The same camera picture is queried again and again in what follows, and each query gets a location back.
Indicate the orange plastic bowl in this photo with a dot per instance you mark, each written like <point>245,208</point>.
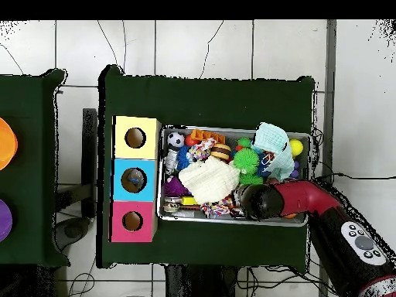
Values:
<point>6,143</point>

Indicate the black and white soccer ball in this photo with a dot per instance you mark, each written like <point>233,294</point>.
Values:
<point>176,140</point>

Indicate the yellow ball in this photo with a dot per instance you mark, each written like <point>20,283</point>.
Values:
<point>296,147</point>

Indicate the black stand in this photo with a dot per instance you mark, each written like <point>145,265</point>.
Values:
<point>90,161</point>

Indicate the wooden box with three holes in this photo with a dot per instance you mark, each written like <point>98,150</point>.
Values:
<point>120,185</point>

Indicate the clear shallow bin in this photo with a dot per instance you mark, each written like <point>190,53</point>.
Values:
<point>179,217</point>

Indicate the purple spiky ball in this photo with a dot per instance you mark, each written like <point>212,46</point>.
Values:
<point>175,187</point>

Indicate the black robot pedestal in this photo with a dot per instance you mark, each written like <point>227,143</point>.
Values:
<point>204,284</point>

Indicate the purple plastic bowl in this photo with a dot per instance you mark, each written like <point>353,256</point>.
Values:
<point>4,219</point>

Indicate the clear plastic packet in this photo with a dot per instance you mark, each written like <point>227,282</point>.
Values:
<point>133,180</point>

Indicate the colourful dotted packet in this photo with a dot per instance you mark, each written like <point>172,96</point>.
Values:
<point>201,150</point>

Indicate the toy burger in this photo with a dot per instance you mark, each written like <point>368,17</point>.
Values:
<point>221,152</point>

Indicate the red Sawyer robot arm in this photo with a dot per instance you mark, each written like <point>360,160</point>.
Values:
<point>334,216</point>

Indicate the mint green cloth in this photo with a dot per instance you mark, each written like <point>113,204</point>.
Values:
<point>275,145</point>

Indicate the orange plastic toy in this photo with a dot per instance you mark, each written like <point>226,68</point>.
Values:
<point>207,135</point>

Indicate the small green spiky ball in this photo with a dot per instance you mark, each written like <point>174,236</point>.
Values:
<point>246,160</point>

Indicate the dark green table cloth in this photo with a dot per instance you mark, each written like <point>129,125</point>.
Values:
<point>204,99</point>
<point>31,93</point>

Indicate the cream yellow cloth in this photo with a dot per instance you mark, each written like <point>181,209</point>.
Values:
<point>207,180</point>

